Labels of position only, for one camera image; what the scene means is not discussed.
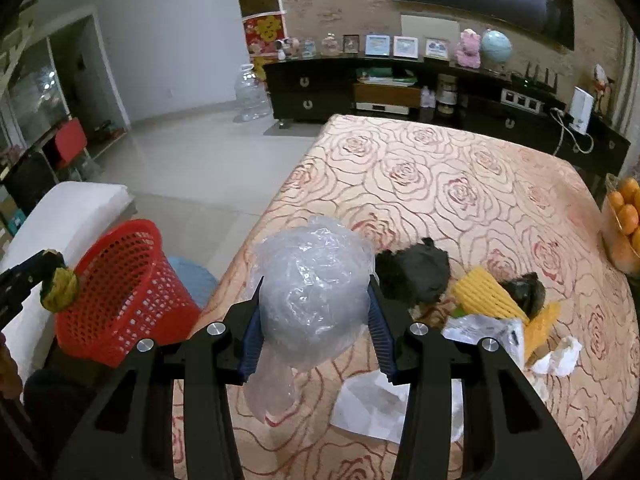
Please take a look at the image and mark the small black bag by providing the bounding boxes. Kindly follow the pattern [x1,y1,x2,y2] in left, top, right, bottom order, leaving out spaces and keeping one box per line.
[500,272,546,318]

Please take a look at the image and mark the glass bowl of oranges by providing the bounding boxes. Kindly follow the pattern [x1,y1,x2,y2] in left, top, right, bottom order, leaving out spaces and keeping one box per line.
[601,174,639,278]

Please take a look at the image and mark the green yellow sponge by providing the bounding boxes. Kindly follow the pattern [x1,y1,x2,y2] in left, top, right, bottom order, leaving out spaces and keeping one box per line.
[40,249,79,313]

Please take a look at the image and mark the clear large water jug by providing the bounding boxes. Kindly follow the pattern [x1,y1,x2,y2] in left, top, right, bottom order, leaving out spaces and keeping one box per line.
[234,63,271,122]

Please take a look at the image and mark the pink plush toy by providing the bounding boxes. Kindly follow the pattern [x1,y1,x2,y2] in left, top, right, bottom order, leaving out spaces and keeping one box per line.
[456,28,482,70]

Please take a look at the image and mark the person left hand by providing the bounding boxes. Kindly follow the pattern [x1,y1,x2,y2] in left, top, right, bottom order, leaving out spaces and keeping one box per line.
[0,334,23,400]

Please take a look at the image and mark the white tissue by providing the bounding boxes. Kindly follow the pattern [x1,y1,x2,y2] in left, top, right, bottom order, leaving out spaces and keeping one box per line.
[529,336,582,377]

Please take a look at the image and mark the white paper sheet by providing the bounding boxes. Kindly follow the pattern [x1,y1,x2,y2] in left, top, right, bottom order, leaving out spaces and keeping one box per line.
[330,372,464,444]

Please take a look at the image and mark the red festive poster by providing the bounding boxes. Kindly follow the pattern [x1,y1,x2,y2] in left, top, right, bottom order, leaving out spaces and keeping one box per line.
[243,11,286,80]

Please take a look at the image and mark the red plastic mesh basket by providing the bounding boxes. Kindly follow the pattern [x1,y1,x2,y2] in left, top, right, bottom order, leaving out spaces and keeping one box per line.
[55,219,200,367]

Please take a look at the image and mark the large black bag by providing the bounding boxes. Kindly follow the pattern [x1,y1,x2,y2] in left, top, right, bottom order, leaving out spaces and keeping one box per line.
[375,237,451,307]

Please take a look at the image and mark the light blue globe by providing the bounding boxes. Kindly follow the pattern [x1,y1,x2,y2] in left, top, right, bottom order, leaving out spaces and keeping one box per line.
[480,29,513,64]

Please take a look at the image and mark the black tv cabinet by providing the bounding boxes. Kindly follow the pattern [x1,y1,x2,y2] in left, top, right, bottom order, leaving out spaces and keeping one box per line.
[264,54,630,177]

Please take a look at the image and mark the yellow foam fruit net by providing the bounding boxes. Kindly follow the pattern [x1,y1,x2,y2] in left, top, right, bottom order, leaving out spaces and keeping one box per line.
[451,266,529,324]

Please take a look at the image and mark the white router box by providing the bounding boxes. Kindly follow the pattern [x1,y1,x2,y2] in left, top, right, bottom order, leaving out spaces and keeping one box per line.
[570,87,594,134]

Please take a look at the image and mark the red chair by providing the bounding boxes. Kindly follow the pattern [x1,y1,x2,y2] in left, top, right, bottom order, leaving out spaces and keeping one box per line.
[54,118,87,169]

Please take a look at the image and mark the cartoon printed snack bag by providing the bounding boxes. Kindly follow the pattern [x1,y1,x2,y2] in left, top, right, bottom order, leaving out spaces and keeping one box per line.
[442,314,525,370]

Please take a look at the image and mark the clear plastic bag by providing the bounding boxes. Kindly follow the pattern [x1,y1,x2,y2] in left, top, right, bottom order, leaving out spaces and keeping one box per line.
[243,216,374,422]

